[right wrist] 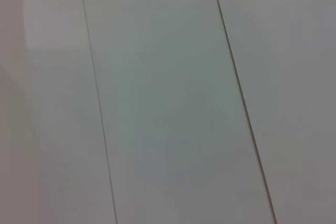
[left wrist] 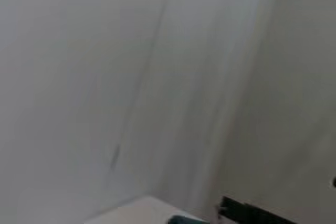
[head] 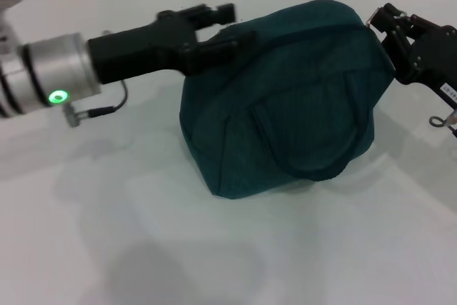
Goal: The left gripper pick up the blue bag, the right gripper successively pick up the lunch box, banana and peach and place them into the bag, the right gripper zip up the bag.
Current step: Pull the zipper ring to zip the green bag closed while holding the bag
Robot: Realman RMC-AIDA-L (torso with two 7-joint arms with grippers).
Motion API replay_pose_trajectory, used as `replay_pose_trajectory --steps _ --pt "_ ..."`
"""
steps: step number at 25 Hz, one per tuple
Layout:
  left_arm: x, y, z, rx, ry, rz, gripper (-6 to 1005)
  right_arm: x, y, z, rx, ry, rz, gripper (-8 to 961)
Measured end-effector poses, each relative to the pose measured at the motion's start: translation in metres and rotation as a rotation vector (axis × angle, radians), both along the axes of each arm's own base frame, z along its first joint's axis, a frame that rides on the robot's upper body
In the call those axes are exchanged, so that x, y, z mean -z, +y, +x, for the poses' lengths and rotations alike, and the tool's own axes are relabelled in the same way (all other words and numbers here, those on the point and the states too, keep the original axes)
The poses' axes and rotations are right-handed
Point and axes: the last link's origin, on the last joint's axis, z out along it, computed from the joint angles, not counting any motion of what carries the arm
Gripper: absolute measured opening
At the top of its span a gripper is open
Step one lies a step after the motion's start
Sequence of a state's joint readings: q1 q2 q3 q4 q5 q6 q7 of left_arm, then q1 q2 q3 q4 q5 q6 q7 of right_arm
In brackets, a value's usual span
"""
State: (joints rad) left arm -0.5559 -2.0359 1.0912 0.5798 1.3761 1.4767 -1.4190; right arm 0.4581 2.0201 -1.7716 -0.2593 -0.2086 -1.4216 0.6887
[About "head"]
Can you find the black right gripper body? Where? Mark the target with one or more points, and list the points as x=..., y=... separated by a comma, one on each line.
x=439, y=58

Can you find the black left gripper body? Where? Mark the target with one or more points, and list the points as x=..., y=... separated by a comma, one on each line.
x=143, y=49

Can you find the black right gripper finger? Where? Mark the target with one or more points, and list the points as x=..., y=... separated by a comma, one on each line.
x=401, y=56
x=392, y=21

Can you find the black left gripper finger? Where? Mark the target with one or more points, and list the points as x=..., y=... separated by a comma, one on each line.
x=214, y=14
x=214, y=55

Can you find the dark teal insulated lunch bag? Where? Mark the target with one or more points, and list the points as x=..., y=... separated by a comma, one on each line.
x=285, y=105

